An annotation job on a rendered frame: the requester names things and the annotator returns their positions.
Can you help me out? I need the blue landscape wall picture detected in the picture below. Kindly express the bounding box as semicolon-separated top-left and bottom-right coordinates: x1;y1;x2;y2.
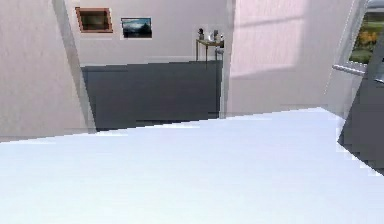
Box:
120;17;154;40

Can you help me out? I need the small tan side table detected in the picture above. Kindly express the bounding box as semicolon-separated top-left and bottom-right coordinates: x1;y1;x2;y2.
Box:
195;38;225;63

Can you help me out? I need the brown framed wall picture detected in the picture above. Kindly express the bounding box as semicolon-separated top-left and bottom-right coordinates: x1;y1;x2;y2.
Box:
74;6;114;34

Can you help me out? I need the window with garden view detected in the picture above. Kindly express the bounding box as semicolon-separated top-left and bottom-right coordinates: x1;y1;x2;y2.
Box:
332;0;384;77

